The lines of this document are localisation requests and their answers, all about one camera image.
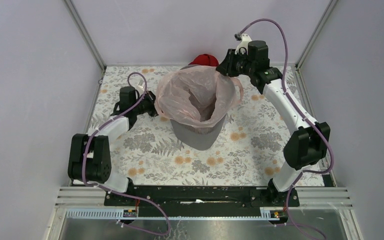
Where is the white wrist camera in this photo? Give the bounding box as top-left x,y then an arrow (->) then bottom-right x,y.
133,76 -> 148,97
234,33 -> 252,55

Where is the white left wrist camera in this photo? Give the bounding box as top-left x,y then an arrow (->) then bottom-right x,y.
133,76 -> 148,97

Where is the floral patterned table mat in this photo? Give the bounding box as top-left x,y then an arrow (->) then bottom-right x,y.
73,65 -> 325,187

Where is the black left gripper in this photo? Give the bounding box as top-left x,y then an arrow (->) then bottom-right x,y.
132,90 -> 173,117

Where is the pink plastic trash bag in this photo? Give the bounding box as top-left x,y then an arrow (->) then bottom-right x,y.
154,65 -> 244,128

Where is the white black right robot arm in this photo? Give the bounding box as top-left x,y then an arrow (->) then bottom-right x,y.
216,40 -> 331,206

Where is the red cloth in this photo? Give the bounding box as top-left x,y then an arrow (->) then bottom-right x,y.
189,54 -> 219,67

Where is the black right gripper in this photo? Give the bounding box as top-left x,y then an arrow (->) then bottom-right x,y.
214,49 -> 254,78

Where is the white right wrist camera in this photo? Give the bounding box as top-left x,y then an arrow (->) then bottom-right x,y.
234,33 -> 252,55

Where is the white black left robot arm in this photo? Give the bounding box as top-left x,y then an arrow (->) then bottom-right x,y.
67,86 -> 158,206

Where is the aluminium frame rail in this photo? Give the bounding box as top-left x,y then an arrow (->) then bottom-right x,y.
54,187 -> 355,220

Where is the grey mesh trash bin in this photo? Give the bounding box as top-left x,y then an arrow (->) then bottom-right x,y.
170,65 -> 227,150

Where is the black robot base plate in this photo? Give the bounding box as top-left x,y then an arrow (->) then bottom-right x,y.
104,185 -> 301,209

